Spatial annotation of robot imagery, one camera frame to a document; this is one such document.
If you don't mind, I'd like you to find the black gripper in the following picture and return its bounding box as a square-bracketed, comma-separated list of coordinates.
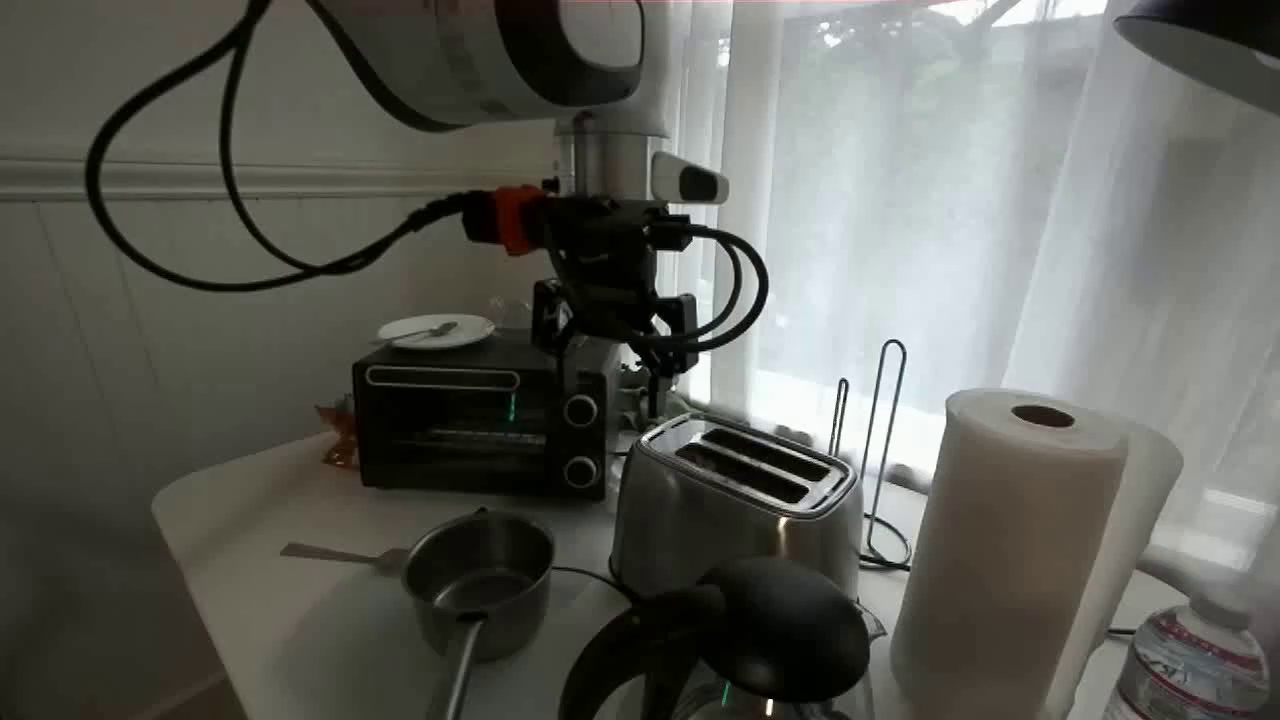
[526, 192, 699, 390]

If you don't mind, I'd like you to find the silver pot with handle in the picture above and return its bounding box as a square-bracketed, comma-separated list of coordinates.
[401, 506, 561, 720]

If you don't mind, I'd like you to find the green leafy plant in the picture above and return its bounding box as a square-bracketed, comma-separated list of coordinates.
[613, 354, 694, 435]

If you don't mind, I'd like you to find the white plate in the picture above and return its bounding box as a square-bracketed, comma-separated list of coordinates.
[372, 308, 498, 354]

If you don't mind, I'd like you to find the black toaster oven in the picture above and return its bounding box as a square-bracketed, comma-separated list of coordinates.
[349, 327, 629, 506]

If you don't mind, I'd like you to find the silver two-slot toaster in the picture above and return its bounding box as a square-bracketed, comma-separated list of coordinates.
[609, 407, 868, 607]

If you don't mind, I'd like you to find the orange snack bag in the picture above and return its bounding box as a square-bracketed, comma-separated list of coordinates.
[316, 394, 368, 470]

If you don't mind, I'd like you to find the black glass coffee carafe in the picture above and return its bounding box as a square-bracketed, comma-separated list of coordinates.
[557, 550, 887, 720]

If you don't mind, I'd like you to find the white sheer curtain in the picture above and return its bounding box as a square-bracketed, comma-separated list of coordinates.
[625, 0, 1280, 576]

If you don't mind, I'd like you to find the white paper towel roll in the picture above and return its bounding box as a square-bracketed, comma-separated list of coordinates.
[887, 383, 1189, 720]

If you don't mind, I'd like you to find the clear plastic water bottle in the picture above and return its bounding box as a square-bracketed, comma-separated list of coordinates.
[1106, 589, 1277, 720]

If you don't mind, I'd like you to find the short black looped cable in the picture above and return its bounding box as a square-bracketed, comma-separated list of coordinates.
[647, 219, 774, 359]

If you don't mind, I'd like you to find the orange cable connector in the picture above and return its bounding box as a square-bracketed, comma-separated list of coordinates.
[458, 185, 553, 258]

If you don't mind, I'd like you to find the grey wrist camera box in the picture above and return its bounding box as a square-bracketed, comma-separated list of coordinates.
[647, 148, 736, 208]

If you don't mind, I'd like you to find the thin black toaster cord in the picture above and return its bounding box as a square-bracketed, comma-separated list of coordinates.
[546, 561, 631, 599]

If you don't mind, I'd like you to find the wire paper towel holder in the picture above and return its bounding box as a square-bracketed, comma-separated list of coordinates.
[822, 334, 918, 576]

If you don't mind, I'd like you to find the long black robot cable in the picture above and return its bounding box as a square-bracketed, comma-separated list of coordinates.
[78, 0, 470, 296]

